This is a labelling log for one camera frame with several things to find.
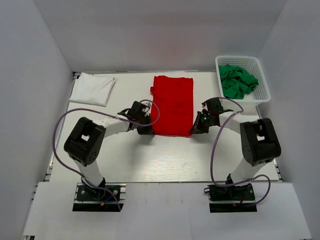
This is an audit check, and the red t shirt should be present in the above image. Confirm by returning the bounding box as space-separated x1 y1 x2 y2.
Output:
150 75 194 137

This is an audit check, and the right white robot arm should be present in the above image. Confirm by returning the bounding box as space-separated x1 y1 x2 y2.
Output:
189 97 282 200

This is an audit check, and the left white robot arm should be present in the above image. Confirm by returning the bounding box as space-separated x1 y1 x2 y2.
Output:
63 100 153 200

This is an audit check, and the green t shirt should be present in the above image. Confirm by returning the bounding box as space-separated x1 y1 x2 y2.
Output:
218 64 259 100

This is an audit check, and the white plastic basket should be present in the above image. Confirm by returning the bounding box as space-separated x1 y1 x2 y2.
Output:
215 55 271 108

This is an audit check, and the folded white t shirt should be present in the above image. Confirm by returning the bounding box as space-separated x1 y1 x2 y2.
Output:
69 72 116 107

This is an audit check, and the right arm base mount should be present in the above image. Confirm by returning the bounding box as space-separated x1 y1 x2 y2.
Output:
203 183 257 213

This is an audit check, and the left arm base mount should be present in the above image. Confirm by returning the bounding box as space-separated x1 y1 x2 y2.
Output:
72 183 126 213

